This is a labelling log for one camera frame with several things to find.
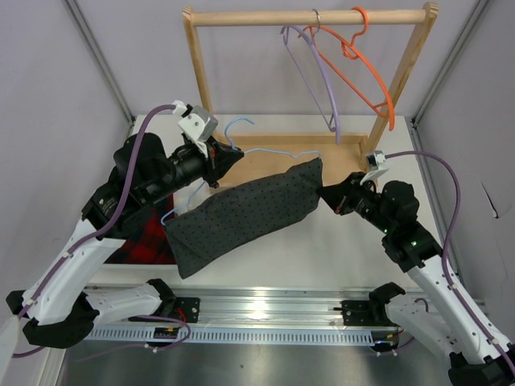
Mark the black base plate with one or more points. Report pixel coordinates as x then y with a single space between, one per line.
186 309
359 313

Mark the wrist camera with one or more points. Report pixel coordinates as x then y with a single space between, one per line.
197 124
377 164

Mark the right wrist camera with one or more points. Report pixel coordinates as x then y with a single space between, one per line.
377 164

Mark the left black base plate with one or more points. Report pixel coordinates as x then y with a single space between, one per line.
186 309

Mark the wooden clothes rack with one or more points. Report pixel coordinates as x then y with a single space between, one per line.
246 78

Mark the purple plastic hanger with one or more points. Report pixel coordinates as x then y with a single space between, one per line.
331 120

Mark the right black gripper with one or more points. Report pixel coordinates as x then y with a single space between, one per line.
339 196

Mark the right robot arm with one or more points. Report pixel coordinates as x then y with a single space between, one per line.
461 335

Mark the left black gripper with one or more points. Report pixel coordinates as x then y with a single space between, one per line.
220 158

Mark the red plaid garment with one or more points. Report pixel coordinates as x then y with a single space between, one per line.
148 245

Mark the aluminium mounting rail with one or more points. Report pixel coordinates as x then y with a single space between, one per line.
271 308

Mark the dark grey dotted skirt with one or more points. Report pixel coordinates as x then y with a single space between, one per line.
241 214

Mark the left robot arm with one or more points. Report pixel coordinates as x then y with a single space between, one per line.
59 313

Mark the white plastic basket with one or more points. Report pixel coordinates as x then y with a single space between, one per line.
131 274

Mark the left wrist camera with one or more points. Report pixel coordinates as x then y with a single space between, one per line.
197 124

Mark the white slotted cable duct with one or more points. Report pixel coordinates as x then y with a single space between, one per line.
160 334

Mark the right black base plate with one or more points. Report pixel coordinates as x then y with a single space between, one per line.
359 313

